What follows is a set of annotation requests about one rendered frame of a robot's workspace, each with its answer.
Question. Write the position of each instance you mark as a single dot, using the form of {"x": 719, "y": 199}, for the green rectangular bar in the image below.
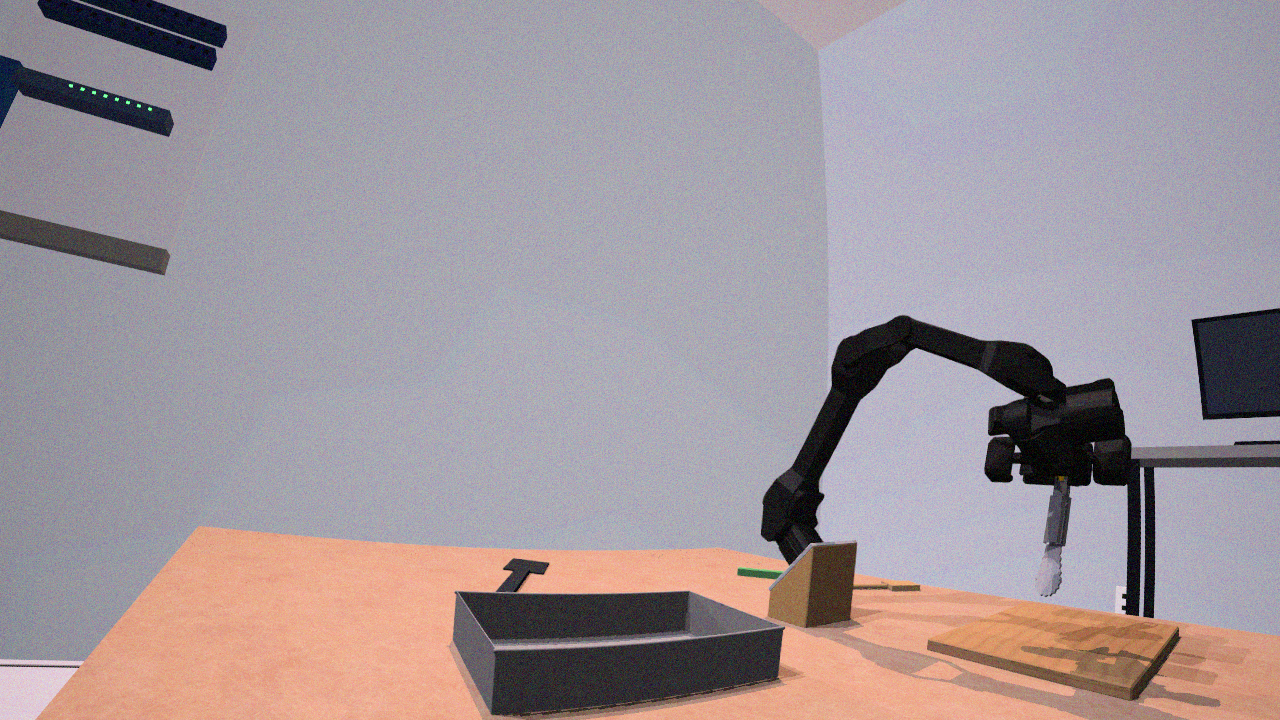
{"x": 761, "y": 573}

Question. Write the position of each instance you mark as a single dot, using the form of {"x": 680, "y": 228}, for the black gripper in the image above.
{"x": 1111, "y": 462}

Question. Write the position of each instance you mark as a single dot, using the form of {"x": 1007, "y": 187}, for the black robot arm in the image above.
{"x": 1084, "y": 413}

